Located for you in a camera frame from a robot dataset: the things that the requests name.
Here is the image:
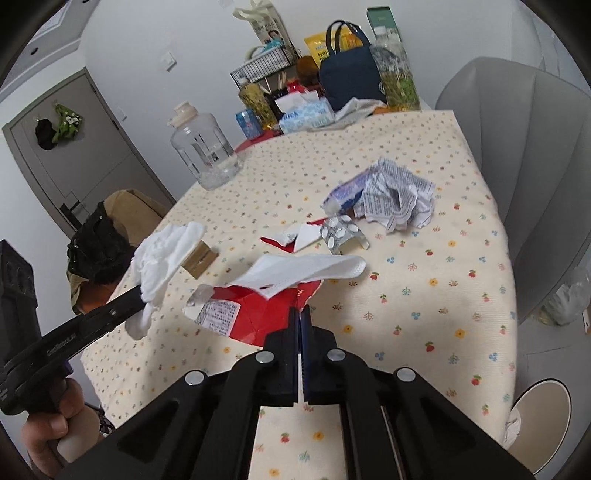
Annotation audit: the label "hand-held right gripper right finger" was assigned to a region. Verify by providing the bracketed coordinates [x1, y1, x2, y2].
[301, 307, 539, 480]

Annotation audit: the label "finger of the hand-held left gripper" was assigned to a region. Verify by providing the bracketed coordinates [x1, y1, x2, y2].
[74, 284, 155, 328]

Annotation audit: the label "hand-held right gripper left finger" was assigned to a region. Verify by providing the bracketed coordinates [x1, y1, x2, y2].
[55, 307, 303, 480]

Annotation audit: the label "white tissue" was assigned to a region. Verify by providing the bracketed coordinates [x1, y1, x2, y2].
[126, 222, 207, 341]

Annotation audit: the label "torn red paper package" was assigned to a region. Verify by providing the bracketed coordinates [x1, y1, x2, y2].
[182, 277, 322, 348]

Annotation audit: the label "white trash bin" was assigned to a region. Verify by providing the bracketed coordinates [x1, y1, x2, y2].
[505, 379, 571, 477]

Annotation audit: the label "printed paper leaflet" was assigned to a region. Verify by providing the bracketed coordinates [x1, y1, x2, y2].
[353, 157, 437, 232]

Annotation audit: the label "blue and white plastic packet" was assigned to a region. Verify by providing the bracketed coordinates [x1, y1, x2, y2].
[322, 168, 376, 216]

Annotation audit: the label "person's left hand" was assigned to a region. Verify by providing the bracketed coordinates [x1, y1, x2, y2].
[21, 377, 88, 479]

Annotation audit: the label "black cloth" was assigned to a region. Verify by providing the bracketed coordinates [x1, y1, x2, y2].
[66, 202, 140, 285]

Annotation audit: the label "small brown cardboard box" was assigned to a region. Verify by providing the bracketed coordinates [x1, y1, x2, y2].
[181, 240, 221, 280]

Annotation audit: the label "grey door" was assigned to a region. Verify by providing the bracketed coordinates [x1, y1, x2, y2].
[2, 68, 177, 232]

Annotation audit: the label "floral cream tablecloth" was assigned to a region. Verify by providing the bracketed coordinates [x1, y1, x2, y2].
[80, 109, 518, 480]

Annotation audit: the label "flat white napkin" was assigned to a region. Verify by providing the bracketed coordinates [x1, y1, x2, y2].
[232, 252, 367, 297]

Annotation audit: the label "clear plastic water jug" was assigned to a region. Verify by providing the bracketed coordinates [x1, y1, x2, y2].
[168, 102, 245, 191]

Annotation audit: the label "black hanging pouch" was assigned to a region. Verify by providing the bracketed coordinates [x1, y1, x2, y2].
[35, 119, 57, 150]

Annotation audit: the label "silver pill blister pack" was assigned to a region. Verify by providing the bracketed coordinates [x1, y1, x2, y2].
[320, 214, 370, 255]

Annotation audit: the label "green hanging plush toy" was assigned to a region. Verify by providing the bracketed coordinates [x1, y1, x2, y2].
[52, 102, 84, 144]

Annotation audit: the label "red and white paper scrap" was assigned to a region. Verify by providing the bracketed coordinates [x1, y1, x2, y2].
[259, 220, 325, 254]

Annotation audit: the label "red table mat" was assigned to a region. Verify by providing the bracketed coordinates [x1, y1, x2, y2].
[233, 128, 283, 153]

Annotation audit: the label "clear plastic bag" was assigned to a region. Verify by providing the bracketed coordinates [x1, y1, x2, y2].
[530, 267, 591, 327]

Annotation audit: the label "blue drink can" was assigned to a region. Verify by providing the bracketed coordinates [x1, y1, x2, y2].
[235, 109, 263, 140]

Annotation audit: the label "yellow tea bottle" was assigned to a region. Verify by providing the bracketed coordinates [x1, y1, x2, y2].
[238, 83, 274, 131]

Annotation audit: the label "blue tissue pack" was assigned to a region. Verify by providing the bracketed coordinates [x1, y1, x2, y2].
[276, 93, 336, 135]

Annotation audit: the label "grey upholstered chair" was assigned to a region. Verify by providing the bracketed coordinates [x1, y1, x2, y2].
[434, 56, 591, 325]

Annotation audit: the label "crumpled white cloth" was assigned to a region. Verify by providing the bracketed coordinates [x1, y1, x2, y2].
[334, 98, 385, 123]

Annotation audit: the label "white printed paper bag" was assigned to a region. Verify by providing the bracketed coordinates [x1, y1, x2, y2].
[233, 0, 297, 62]

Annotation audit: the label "yellow snack bag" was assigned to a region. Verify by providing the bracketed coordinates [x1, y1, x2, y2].
[303, 31, 366, 71]

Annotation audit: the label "navy lunch bag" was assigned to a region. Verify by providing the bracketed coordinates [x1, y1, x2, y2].
[318, 20, 388, 110]

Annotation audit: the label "clear bottle with flower label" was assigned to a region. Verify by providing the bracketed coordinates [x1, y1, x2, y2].
[369, 28, 422, 112]

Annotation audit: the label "tall green box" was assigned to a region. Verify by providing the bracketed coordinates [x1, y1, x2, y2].
[366, 6, 403, 47]

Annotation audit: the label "black door handle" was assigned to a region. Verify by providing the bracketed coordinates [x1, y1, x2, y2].
[59, 200, 82, 227]

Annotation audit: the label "black wire basket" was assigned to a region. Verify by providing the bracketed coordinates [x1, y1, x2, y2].
[230, 45, 297, 89]

